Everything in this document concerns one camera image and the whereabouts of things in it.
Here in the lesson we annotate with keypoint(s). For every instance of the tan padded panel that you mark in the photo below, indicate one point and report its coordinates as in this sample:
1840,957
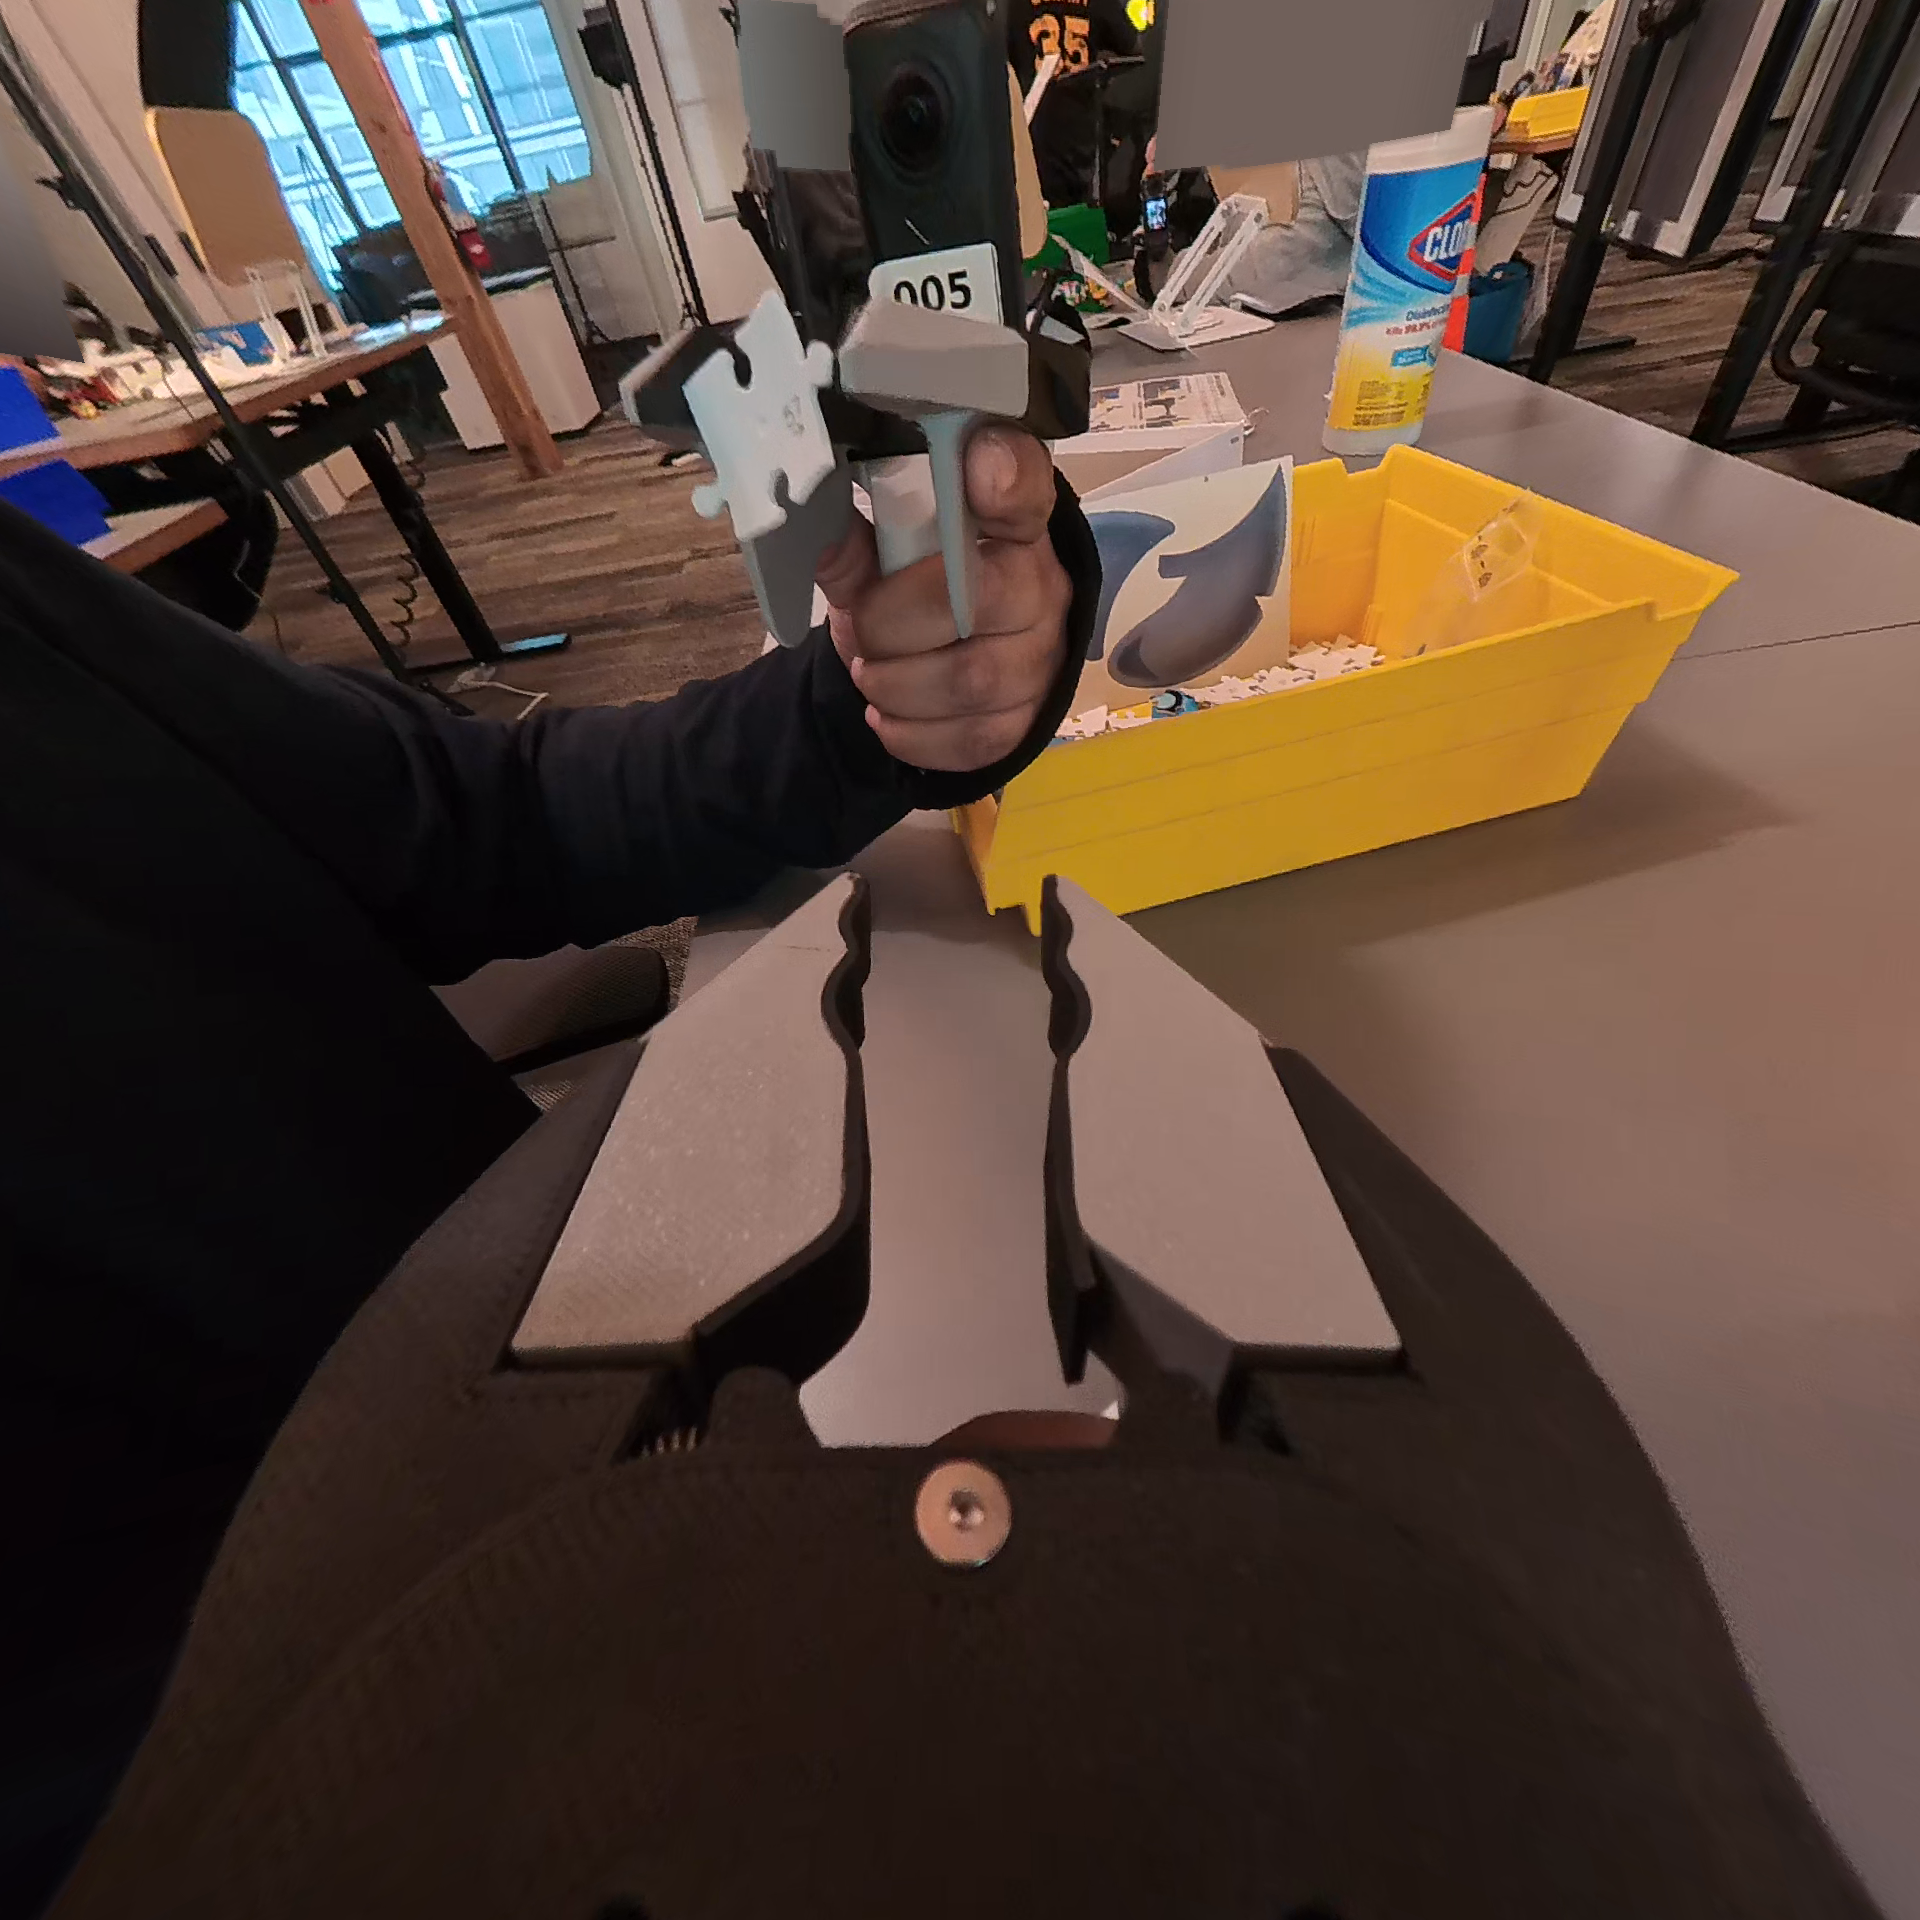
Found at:
217,194
1022,164

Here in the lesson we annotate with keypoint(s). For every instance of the white folding stand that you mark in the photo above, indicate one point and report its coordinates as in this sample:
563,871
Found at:
1223,324

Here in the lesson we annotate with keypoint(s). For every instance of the person's left forearm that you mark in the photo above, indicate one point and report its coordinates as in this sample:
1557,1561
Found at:
672,781

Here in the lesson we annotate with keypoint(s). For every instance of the white cabinet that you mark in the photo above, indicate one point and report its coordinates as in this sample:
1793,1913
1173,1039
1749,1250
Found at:
545,359

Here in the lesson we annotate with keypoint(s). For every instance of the white puzzle piece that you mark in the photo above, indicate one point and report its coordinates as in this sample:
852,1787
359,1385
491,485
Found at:
764,418

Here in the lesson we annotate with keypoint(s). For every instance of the wooden desk with black legs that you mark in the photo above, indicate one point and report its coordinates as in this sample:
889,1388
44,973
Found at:
227,391

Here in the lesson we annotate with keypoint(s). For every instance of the white paper leaflet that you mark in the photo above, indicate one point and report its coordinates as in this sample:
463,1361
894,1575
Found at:
1191,459

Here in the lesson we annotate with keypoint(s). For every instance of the yellow plastic bin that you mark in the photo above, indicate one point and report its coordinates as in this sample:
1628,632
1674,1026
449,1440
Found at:
1320,781
1546,112

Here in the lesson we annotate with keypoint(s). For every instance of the person's left hand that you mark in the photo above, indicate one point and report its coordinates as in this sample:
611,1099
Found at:
960,690

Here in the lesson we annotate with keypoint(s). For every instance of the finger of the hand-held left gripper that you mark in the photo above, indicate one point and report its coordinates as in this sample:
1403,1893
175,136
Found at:
672,359
938,365

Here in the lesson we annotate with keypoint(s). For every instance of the printed paper booklet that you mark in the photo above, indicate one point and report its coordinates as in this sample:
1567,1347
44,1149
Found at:
1164,402

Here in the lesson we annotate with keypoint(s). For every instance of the black light stand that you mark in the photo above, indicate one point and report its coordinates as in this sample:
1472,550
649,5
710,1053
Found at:
604,44

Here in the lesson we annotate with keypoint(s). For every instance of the printed sheet with blue shapes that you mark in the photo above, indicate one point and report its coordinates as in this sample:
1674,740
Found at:
1200,584

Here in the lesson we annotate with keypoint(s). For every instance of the blue waste bin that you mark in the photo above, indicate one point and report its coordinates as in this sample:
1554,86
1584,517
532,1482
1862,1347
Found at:
1500,314

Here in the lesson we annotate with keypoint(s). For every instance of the wooden post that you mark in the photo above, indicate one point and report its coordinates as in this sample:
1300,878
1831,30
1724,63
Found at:
434,254

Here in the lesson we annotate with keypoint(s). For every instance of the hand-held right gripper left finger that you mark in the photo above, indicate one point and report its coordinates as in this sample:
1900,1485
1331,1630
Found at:
720,1169

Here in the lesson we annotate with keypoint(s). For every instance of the disinfecting wipes canister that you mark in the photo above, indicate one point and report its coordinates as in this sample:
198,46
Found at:
1403,301

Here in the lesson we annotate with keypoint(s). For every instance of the black square panel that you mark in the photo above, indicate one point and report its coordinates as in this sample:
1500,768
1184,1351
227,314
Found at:
186,53

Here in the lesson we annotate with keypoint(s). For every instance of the grey partition panel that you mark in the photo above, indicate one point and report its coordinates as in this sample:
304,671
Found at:
1614,88
1741,104

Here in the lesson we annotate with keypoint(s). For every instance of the clear plastic bag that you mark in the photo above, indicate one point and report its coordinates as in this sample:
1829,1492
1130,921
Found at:
1484,578

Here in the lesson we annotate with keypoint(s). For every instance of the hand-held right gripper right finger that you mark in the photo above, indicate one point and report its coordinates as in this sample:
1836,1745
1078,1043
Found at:
1200,1186

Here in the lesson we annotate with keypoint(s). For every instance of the blue storage bin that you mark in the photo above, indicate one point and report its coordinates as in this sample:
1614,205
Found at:
38,495

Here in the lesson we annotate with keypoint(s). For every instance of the black office chair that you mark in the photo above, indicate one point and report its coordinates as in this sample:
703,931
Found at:
1860,329

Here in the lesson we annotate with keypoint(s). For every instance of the person's dark-clothed torso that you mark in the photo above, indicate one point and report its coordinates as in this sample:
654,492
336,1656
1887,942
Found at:
179,1124

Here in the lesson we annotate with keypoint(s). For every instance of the pile of white puzzle pieces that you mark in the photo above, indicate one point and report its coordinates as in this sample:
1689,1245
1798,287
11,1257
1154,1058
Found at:
1303,666

